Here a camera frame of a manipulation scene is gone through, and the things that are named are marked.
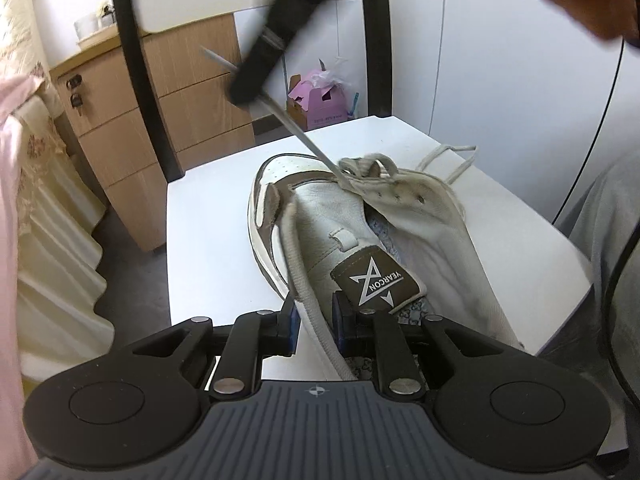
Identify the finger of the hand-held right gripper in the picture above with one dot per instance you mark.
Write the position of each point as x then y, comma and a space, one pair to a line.
270, 45

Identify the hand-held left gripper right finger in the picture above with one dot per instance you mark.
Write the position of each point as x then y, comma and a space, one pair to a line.
337, 322

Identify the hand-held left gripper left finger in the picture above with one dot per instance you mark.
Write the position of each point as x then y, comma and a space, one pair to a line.
295, 322

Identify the grey white shoelace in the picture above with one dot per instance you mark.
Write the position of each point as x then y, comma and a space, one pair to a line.
305, 137

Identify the brown and white sneaker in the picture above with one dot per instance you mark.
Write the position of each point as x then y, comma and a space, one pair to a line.
320, 210

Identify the person's right hand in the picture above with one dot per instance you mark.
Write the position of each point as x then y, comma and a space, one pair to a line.
590, 0

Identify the clear plastic bag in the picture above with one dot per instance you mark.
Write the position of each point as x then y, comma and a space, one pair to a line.
327, 75

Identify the pink cardboard box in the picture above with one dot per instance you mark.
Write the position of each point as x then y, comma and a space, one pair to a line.
320, 107

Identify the blue plastic stick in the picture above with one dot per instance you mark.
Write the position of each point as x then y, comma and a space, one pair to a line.
355, 101

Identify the small flower decoration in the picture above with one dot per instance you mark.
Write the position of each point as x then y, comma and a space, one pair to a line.
107, 14

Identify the cream tray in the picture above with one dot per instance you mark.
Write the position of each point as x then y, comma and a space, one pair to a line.
100, 39

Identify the clear glass cup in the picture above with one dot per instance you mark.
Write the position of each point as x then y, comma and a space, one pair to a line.
87, 25

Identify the wooden drawer cabinet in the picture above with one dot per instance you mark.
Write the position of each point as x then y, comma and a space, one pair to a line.
125, 160

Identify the cabinet lock with keys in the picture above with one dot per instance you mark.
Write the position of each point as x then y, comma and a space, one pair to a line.
76, 92

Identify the bed with pink bedding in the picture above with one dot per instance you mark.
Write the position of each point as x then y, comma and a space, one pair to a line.
50, 260

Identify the pink cloth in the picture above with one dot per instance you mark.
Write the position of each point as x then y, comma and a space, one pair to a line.
10, 260

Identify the white chair with black frame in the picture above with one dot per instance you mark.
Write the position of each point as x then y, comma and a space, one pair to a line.
210, 240

